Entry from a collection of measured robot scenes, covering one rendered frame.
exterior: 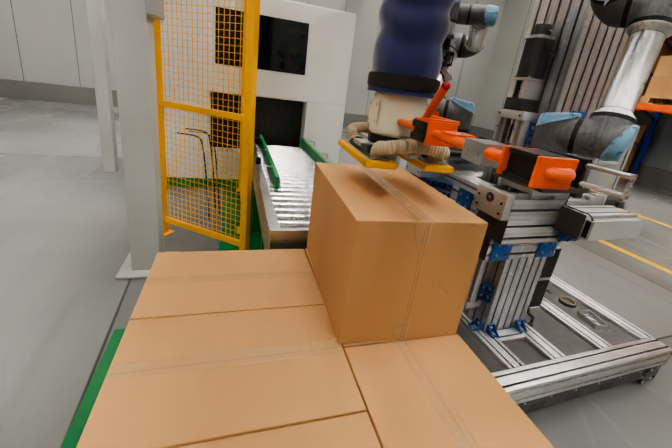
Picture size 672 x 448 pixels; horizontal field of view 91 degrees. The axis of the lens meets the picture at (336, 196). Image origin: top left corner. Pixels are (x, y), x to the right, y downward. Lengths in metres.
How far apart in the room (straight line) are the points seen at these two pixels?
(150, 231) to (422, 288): 1.73
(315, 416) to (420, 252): 0.48
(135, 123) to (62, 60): 8.63
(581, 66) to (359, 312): 1.20
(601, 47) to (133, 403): 1.82
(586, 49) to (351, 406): 1.42
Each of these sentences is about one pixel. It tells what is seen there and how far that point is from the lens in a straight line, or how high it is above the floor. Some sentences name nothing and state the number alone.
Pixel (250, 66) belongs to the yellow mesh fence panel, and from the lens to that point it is 2.13.
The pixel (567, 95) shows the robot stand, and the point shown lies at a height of 1.33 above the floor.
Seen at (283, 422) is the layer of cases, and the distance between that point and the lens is 0.90.
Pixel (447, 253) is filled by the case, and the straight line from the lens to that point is 1.02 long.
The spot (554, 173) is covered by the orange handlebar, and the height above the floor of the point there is 1.18.
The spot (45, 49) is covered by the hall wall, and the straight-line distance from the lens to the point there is 10.81.
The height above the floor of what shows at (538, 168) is 1.18.
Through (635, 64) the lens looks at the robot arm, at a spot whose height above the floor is 1.43.
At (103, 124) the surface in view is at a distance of 4.45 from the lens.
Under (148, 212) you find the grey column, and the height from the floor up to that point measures 0.41.
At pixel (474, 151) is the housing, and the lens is 0.72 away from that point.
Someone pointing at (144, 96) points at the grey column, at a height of 1.07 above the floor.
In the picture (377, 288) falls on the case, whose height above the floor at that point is 0.74.
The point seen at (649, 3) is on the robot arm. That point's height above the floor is 1.60.
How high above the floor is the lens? 1.27
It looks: 19 degrees down
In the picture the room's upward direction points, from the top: 7 degrees clockwise
